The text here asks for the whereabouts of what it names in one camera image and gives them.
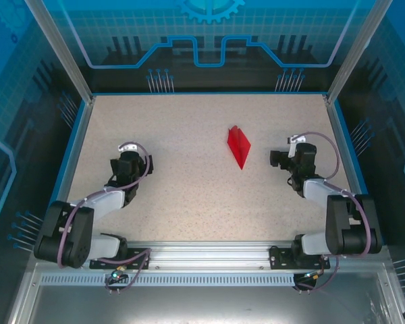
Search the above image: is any red paper sheet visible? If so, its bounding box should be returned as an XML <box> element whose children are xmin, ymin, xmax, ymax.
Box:
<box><xmin>226</xmin><ymin>125</ymin><xmax>252</xmax><ymax>170</ymax></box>

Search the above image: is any aluminium mounting beam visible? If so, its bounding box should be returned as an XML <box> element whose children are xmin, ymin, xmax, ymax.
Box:
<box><xmin>30</xmin><ymin>240</ymin><xmax>389</xmax><ymax>271</ymax></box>

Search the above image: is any slotted aluminium cable duct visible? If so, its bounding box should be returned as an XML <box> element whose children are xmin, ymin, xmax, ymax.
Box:
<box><xmin>39</xmin><ymin>273</ymin><xmax>300</xmax><ymax>287</ymax></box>

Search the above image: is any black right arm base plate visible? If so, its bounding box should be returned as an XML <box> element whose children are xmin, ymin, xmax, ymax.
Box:
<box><xmin>269</xmin><ymin>246</ymin><xmax>331</xmax><ymax>270</ymax></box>

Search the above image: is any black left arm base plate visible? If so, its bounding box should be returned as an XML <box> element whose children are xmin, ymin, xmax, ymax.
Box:
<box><xmin>88</xmin><ymin>246</ymin><xmax>152</xmax><ymax>270</ymax></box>

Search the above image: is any aluminium frame post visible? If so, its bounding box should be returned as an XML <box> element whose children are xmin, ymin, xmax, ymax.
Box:
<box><xmin>23</xmin><ymin>0</ymin><xmax>96</xmax><ymax>104</ymax></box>
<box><xmin>325</xmin><ymin>0</ymin><xmax>394</xmax><ymax>105</ymax></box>

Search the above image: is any grey metal sheet tray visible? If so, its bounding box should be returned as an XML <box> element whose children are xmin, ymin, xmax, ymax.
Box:
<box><xmin>6</xmin><ymin>263</ymin><xmax>405</xmax><ymax>324</ymax></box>

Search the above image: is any aluminium table side rail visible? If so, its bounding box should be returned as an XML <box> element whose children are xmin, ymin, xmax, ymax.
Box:
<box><xmin>43</xmin><ymin>97</ymin><xmax>96</xmax><ymax>246</ymax></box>
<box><xmin>323</xmin><ymin>95</ymin><xmax>375</xmax><ymax>244</ymax></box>

